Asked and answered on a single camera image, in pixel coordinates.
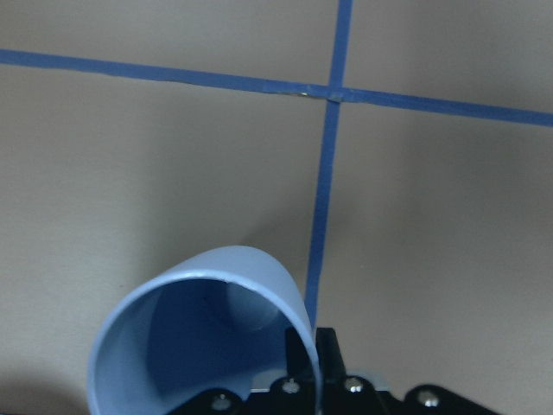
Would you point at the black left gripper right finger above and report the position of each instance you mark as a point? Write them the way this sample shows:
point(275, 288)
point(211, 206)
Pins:
point(331, 363)

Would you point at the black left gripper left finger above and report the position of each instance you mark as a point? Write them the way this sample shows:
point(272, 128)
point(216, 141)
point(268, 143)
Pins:
point(298, 359)

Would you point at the blue cup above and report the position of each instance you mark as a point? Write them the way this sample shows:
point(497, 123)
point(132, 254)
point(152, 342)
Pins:
point(216, 320)

